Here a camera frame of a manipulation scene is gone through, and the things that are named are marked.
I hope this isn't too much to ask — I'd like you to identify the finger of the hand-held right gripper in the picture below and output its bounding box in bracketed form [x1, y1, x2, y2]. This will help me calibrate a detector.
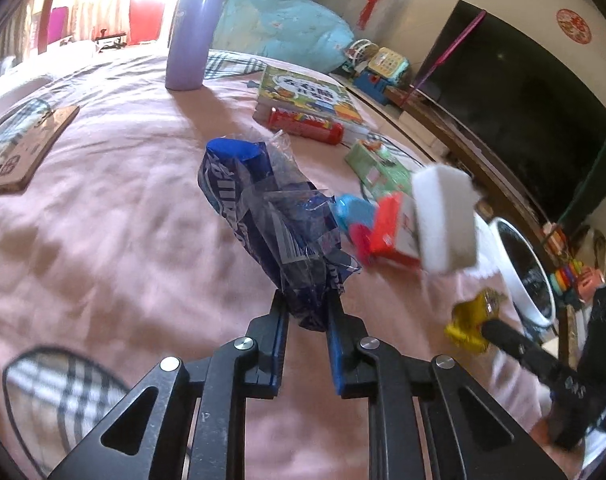
[478, 317, 580, 397]

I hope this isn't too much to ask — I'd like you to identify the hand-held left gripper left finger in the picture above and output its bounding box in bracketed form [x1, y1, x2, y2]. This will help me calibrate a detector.
[48, 291, 290, 480]

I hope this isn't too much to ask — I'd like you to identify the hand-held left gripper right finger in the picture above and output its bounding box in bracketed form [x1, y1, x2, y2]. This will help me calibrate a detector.
[327, 294, 568, 480]

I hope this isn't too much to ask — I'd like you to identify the yellow wrapper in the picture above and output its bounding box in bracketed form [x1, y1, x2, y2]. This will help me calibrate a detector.
[444, 287, 504, 353]

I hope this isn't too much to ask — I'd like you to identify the small bin with black liner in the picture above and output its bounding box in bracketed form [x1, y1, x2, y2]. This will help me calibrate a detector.
[475, 215, 558, 331]

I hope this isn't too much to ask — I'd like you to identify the red white carton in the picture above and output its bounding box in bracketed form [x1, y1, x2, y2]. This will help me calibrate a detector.
[369, 192, 426, 271]

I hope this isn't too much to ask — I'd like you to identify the blue clear plastic bag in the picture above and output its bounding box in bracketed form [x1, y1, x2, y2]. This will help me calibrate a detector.
[198, 130, 364, 333]

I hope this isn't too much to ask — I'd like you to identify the green cardboard box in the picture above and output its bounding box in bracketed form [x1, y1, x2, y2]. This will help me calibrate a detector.
[344, 139, 426, 201]

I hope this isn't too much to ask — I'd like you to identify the pink plastic toy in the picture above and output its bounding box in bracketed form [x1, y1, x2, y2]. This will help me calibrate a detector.
[578, 267, 606, 301]

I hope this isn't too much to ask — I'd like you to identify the orange plastic toy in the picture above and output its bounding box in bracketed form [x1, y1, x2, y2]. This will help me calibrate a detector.
[543, 225, 568, 256]

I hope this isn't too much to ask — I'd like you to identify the pink bed blanket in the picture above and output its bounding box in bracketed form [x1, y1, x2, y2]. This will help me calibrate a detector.
[0, 47, 584, 480]

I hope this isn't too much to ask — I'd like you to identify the red cylindrical can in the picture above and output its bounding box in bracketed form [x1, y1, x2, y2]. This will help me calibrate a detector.
[268, 108, 344, 146]

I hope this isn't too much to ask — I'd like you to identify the black flat television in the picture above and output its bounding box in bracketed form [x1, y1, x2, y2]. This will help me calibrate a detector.
[414, 0, 606, 226]

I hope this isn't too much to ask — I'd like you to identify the colourful picture book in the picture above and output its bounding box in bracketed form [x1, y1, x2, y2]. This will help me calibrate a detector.
[253, 65, 371, 141]

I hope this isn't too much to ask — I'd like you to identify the toy cash register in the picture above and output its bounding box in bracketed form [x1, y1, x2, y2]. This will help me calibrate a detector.
[353, 46, 411, 106]

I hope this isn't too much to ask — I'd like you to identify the white toy basket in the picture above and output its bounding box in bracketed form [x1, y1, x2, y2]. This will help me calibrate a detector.
[345, 39, 378, 66]

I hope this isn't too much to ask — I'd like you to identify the pink thin stick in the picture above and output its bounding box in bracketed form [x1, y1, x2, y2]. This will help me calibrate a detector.
[410, 10, 488, 92]

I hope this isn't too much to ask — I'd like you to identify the brown cardboard board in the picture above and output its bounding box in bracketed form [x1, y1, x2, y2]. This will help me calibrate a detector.
[0, 105, 81, 196]

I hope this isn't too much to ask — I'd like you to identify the light blue quilt bundle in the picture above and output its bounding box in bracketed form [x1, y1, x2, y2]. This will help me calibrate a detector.
[213, 0, 356, 75]

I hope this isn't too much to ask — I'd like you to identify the red round paper cutting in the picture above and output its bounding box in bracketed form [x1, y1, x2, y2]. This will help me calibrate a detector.
[556, 8, 594, 43]

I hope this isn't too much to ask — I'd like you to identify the purple thermos bottle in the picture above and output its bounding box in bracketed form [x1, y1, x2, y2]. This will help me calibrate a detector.
[165, 0, 232, 92]

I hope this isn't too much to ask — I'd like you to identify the red cloth by window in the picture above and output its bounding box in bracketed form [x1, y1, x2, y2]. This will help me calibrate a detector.
[129, 0, 164, 43]

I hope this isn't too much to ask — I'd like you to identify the magenta cloth by window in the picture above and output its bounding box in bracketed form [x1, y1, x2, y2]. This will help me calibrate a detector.
[48, 6, 70, 40]

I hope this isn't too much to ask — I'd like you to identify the rainbow stacking ring toy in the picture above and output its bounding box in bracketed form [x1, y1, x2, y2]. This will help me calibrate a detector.
[550, 260, 584, 296]

